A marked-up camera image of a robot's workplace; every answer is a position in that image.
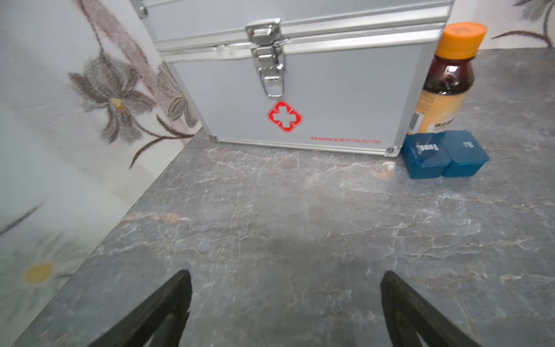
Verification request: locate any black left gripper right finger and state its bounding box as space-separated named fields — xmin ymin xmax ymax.
xmin=380 ymin=271 xmax=477 ymax=347

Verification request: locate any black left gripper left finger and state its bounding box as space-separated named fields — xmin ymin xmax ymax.
xmin=90 ymin=270 xmax=192 ymax=346

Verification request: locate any blue pill organizer box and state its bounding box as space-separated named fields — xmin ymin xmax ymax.
xmin=400 ymin=130 xmax=489 ymax=179

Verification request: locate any brown bottle orange cap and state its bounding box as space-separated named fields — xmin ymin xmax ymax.
xmin=408 ymin=23 xmax=488 ymax=134

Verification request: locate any silver metal case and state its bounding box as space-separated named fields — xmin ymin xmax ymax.
xmin=132 ymin=0 xmax=453 ymax=157

